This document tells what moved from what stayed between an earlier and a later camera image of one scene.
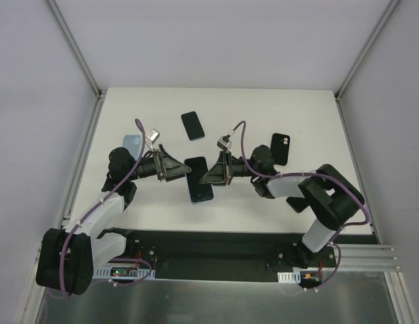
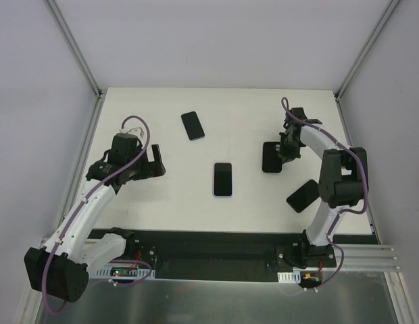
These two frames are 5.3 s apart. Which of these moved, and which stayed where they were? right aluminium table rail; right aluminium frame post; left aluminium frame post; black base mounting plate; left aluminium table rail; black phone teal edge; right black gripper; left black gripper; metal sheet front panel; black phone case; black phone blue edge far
Moved: left black gripper; black phone case; right black gripper; black phone teal edge
Stayed: metal sheet front panel; left aluminium frame post; black phone blue edge far; black base mounting plate; right aluminium table rail; right aluminium frame post; left aluminium table rail
